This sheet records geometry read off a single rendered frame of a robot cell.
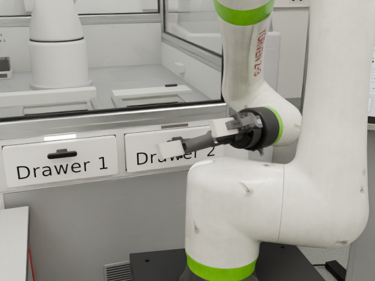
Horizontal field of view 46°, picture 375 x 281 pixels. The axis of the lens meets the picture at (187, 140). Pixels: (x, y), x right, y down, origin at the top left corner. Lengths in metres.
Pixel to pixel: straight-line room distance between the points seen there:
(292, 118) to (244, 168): 0.35
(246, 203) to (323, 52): 0.26
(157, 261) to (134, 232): 0.47
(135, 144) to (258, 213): 0.61
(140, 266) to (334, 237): 0.39
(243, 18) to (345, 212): 0.37
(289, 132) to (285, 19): 3.79
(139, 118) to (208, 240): 0.59
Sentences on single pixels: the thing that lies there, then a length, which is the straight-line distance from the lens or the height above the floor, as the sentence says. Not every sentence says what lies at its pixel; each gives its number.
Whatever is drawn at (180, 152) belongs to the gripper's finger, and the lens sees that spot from 0.87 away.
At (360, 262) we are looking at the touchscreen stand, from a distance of 1.62.
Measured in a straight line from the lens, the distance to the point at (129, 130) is 1.24.
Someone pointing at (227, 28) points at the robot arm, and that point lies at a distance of 0.86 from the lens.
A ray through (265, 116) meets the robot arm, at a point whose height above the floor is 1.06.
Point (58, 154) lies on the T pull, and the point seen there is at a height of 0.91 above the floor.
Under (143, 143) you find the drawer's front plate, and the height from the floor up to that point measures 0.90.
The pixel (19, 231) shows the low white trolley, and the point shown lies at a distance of 1.16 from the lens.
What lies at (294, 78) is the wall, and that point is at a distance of 4.94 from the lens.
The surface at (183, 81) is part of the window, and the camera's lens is 1.26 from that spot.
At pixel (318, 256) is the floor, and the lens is 2.43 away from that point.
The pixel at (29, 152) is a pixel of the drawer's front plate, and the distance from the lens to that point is 1.22.
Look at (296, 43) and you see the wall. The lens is 4.87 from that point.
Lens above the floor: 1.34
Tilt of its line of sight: 20 degrees down
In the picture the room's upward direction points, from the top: straight up
